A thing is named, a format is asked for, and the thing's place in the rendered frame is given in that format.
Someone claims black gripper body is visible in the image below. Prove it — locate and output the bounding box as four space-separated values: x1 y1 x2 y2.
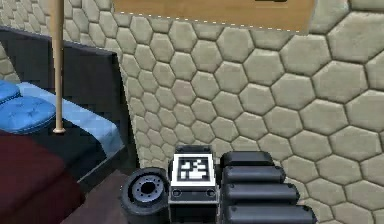
120 166 171 224

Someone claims bed with blue sheet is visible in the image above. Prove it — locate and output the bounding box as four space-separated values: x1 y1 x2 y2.
0 26 133 224

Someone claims blue pillow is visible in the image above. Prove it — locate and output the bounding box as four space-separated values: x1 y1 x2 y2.
0 79 22 105
0 95 57 135

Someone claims beige baseball bat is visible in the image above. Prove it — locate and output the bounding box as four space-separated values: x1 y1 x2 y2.
49 0 67 135

